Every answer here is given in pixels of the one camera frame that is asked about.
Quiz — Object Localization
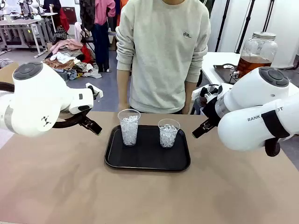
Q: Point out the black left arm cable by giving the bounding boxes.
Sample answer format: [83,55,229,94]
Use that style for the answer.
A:
[0,81,94,129]

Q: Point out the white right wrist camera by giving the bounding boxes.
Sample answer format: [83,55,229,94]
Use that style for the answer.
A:
[199,84,224,100]

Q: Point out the tall clear iced cup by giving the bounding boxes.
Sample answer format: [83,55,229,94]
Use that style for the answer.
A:
[117,109,142,147]

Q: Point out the person's right forearm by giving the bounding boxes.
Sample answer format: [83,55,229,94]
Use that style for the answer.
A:
[116,69,131,105]

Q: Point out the person's left forearm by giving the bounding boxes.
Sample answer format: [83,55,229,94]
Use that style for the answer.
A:
[183,81,195,107]

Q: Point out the pile of mixed clothes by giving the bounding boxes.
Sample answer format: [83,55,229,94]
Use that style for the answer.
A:
[43,38,103,80]

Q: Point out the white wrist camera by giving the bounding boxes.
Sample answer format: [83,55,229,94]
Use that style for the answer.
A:
[199,84,224,100]
[85,82,104,100]

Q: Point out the black stand pole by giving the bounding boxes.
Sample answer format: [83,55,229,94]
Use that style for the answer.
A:
[235,0,256,54]
[261,0,275,33]
[214,0,231,53]

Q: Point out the blue hanging trousers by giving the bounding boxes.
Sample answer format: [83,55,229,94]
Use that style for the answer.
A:
[90,22,111,73]

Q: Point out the glass bowl with dark liquid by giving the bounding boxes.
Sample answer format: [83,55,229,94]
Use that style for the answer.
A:
[195,97,207,110]

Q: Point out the grey background work desk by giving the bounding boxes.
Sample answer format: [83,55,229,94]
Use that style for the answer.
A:
[0,12,59,58]

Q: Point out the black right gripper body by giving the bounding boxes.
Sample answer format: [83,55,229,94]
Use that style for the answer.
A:
[202,95,221,123]

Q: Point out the red hanging garment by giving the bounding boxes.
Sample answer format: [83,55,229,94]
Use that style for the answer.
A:
[59,7,71,33]

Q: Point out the open cardboard carton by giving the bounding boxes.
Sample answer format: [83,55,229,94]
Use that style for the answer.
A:
[108,32,118,51]

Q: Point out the short clear iced cup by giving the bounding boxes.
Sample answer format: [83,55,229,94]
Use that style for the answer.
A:
[157,119,181,149]

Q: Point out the black plastic serving tray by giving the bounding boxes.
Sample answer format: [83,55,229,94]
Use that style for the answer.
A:
[104,125,192,172]

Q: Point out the dark patterned hanging garment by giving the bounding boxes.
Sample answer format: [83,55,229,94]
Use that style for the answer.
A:
[79,0,96,31]

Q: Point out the dark metal tray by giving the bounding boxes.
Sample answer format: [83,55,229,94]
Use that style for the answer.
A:
[213,63,239,85]

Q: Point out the glass drink dispenser jar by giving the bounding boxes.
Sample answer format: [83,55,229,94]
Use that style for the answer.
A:
[236,31,279,79]

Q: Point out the person in grey sweatshirt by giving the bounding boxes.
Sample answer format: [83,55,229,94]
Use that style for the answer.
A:
[115,0,211,115]

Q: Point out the brown cardboard box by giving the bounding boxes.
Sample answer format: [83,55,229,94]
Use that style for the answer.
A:
[0,62,20,84]

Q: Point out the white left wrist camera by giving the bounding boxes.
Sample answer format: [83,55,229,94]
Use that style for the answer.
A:
[85,82,104,100]

